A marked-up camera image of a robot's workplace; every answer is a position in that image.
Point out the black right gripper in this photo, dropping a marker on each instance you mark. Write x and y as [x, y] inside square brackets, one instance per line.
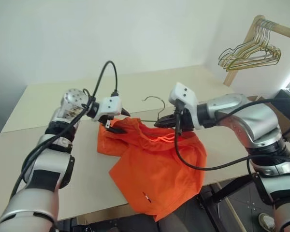
[187, 122]

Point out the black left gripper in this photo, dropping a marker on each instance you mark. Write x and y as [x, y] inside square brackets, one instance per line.
[102, 119]

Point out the orange shorts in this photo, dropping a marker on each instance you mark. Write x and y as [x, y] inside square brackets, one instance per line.
[159, 174]

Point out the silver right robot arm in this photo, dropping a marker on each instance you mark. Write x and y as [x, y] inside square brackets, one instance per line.
[256, 120]

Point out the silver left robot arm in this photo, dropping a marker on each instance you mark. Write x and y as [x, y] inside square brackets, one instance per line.
[38, 174]

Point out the wooden stick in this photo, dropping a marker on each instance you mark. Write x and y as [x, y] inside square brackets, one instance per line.
[235, 216]

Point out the grey metal floor plate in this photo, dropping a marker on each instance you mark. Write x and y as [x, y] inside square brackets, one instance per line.
[251, 207]

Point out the white green sneaker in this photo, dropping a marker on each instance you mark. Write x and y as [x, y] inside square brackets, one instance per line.
[267, 221]

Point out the wooden clothes rack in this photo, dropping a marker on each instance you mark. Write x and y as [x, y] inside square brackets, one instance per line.
[287, 31]

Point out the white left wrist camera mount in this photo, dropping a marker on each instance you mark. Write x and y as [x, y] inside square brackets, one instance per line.
[110, 105]

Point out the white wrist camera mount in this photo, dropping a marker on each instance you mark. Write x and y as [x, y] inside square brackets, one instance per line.
[110, 105]
[183, 94]

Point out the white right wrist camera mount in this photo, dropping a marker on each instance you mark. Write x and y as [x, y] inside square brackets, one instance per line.
[183, 94]

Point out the black table leg bracket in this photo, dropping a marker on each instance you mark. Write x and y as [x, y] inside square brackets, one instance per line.
[228, 191]

